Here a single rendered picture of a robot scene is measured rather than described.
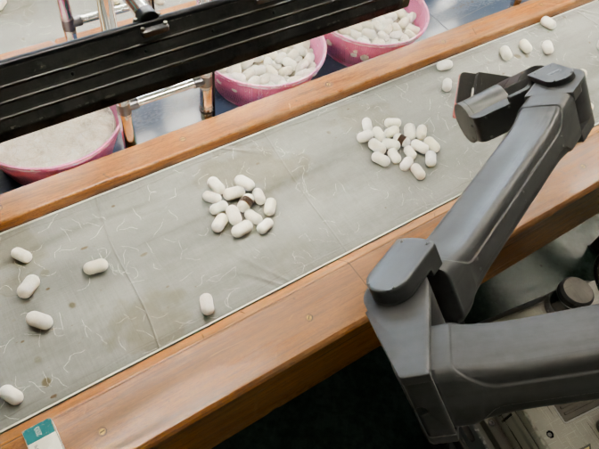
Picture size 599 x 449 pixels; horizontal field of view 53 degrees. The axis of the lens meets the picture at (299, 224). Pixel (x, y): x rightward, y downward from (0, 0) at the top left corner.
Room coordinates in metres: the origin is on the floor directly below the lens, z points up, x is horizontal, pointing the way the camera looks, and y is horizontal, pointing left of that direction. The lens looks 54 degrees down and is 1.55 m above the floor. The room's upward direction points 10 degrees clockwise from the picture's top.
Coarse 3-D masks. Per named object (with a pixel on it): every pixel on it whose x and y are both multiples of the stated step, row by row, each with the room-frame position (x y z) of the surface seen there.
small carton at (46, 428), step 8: (40, 424) 0.19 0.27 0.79; (48, 424) 0.19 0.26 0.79; (24, 432) 0.18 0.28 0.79; (32, 432) 0.18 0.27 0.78; (40, 432) 0.18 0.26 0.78; (48, 432) 0.19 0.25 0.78; (56, 432) 0.19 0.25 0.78; (32, 440) 0.17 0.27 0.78; (40, 440) 0.17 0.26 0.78; (48, 440) 0.18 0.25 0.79; (56, 440) 0.18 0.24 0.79; (32, 448) 0.16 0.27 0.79; (40, 448) 0.17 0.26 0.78; (48, 448) 0.17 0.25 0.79; (56, 448) 0.17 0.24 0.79; (64, 448) 0.17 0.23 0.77
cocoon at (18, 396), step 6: (0, 390) 0.23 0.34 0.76; (6, 390) 0.23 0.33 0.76; (12, 390) 0.23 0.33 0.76; (18, 390) 0.24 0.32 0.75; (0, 396) 0.23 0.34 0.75; (6, 396) 0.23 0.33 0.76; (12, 396) 0.23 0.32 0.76; (18, 396) 0.23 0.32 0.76; (12, 402) 0.22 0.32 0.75; (18, 402) 0.22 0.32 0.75
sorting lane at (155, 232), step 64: (512, 64) 1.12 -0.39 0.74; (576, 64) 1.16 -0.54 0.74; (320, 128) 0.82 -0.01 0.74; (384, 128) 0.85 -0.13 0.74; (448, 128) 0.88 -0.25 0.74; (128, 192) 0.59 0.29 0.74; (192, 192) 0.62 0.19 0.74; (320, 192) 0.67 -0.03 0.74; (384, 192) 0.69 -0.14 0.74; (448, 192) 0.72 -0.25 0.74; (0, 256) 0.43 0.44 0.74; (64, 256) 0.45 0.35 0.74; (128, 256) 0.47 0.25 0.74; (192, 256) 0.49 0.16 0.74; (256, 256) 0.51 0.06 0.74; (320, 256) 0.54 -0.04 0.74; (0, 320) 0.33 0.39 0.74; (64, 320) 0.35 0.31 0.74; (128, 320) 0.37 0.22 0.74; (192, 320) 0.39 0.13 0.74; (0, 384) 0.25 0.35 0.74; (64, 384) 0.26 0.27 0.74
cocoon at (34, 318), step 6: (30, 312) 0.34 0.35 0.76; (36, 312) 0.35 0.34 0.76; (30, 318) 0.34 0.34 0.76; (36, 318) 0.34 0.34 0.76; (42, 318) 0.34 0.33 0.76; (48, 318) 0.34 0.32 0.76; (30, 324) 0.33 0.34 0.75; (36, 324) 0.33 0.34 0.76; (42, 324) 0.33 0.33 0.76; (48, 324) 0.33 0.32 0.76
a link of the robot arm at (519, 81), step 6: (534, 66) 0.66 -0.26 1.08; (540, 66) 0.66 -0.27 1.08; (522, 72) 0.65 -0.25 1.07; (528, 72) 0.65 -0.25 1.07; (510, 78) 0.67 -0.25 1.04; (516, 78) 0.65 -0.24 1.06; (522, 78) 0.64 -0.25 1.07; (510, 84) 0.66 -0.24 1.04; (516, 84) 0.63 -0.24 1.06; (522, 84) 0.63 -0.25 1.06; (510, 90) 0.63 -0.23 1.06; (516, 90) 0.63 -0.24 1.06
